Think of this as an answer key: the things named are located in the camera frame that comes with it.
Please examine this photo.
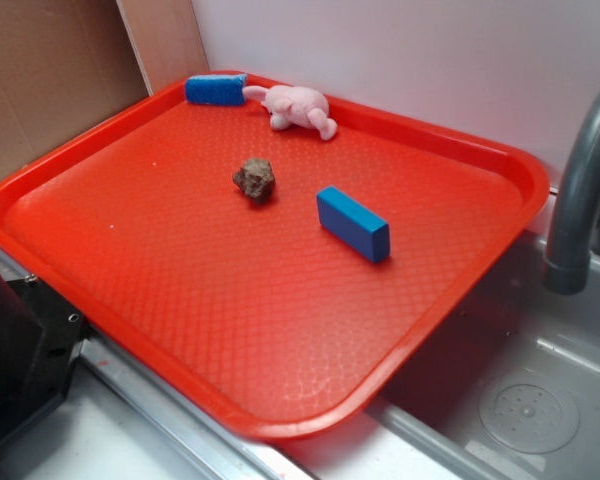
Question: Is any pink plush toy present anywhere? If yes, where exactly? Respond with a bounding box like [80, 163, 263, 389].
[242, 85, 338, 141]

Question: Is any grey toy sink basin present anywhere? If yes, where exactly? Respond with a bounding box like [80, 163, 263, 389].
[369, 234, 600, 479]

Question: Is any blue rectangular block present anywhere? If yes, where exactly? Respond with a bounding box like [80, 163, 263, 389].
[316, 186, 391, 263]

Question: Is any grey faucet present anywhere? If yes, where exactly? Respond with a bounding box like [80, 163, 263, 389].
[542, 93, 600, 295]

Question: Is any red plastic tray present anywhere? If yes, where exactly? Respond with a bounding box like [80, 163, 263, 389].
[0, 83, 549, 440]

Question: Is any blue sponge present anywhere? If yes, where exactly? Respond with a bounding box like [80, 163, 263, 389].
[184, 73, 248, 106]

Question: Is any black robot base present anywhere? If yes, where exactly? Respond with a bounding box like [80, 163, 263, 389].
[0, 274, 84, 448]

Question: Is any brown rock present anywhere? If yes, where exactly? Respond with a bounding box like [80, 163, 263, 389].
[232, 158, 276, 205]

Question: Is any brown cardboard sheet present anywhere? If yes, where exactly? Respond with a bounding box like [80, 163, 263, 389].
[0, 1, 208, 181]

